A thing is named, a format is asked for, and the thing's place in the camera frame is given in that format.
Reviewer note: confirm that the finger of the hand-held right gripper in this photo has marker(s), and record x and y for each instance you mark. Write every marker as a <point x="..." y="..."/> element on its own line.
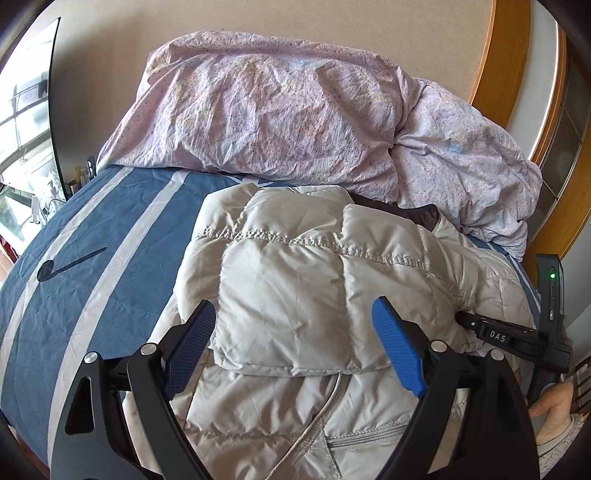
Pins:
<point x="494" y="333"/>

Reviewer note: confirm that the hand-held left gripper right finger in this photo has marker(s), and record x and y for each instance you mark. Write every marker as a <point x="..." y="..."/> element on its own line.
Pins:
<point x="400" y="344"/>

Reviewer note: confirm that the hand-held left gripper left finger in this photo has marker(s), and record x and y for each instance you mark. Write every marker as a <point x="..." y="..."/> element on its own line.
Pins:
<point x="190" y="344"/>

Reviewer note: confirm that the beige puffer jacket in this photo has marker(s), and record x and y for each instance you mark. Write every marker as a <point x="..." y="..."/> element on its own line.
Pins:
<point x="295" y="277"/>

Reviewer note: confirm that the person's right forearm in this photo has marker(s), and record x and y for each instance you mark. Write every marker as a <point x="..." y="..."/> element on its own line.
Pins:
<point x="561" y="441"/>

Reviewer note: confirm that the person's right hand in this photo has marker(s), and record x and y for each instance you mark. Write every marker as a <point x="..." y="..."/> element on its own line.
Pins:
<point x="556" y="401"/>

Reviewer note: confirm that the blue white striped bed sheet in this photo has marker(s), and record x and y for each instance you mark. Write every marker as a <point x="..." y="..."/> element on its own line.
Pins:
<point x="115" y="240"/>

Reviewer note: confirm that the wooden glass panel door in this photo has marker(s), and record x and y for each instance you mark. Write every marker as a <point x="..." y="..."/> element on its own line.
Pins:
<point x="561" y="138"/>

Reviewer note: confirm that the pink floral duvet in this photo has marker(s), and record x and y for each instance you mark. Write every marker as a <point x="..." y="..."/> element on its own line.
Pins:
<point x="277" y="106"/>

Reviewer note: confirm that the window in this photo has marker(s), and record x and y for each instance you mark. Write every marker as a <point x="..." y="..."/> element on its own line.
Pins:
<point x="23" y="138"/>

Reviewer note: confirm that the wooden door frame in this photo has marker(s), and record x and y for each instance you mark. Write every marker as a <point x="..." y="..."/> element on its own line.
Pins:
<point x="503" y="60"/>

